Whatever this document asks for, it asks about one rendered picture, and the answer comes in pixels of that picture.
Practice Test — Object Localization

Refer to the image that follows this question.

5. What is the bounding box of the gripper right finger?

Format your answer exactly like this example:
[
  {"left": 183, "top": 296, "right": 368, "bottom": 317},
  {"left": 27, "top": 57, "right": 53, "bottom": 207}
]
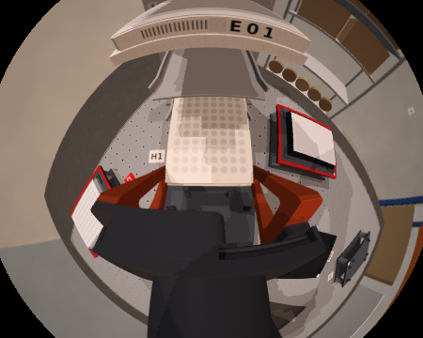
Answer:
[{"left": 251, "top": 165, "right": 322, "bottom": 244}]

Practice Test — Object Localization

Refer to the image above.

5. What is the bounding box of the dark grey flat nest with red border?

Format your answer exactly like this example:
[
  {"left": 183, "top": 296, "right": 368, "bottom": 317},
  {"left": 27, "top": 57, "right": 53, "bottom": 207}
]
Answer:
[{"left": 70, "top": 166, "right": 120, "bottom": 258}]

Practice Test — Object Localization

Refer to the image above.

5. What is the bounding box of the grey shelf rack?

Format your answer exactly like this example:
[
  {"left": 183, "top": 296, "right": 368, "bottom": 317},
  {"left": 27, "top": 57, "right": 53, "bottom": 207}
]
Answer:
[{"left": 148, "top": 48, "right": 270, "bottom": 129}]

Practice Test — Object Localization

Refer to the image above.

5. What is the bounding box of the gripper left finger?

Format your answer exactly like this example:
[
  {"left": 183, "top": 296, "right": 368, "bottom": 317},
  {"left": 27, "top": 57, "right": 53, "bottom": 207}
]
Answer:
[{"left": 96, "top": 165, "right": 168, "bottom": 209}]

